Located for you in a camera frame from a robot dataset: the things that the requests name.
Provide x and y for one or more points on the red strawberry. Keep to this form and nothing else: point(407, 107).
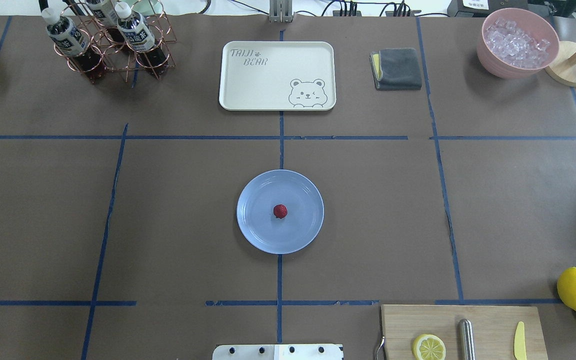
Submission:
point(280, 211)

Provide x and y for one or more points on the blue plate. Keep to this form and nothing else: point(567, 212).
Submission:
point(255, 218)

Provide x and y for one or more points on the cream bear tray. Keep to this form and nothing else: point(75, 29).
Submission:
point(277, 76)

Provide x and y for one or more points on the grey folded cloth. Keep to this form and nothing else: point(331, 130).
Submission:
point(396, 69)

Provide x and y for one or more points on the dark drink bottle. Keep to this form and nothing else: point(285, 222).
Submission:
point(105, 14)
point(136, 31)
point(73, 43)

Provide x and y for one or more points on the lemon half slice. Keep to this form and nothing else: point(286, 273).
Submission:
point(428, 346)

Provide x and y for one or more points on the mint green bowl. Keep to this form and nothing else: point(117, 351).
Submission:
point(146, 7)

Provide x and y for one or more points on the steel muddler rod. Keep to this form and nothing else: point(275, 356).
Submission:
point(466, 333)

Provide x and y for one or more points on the wooden cutting board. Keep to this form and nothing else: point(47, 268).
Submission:
point(493, 329)

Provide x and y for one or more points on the pink bowl of ice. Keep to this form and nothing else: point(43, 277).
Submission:
point(516, 43)

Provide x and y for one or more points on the yellow plastic knife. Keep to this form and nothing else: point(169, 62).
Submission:
point(519, 342)

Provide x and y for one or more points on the aluminium frame post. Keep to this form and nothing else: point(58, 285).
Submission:
point(281, 11)

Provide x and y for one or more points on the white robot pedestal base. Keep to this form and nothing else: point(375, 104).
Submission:
point(299, 351)

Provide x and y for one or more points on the copper wire bottle rack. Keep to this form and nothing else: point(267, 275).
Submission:
point(118, 58)

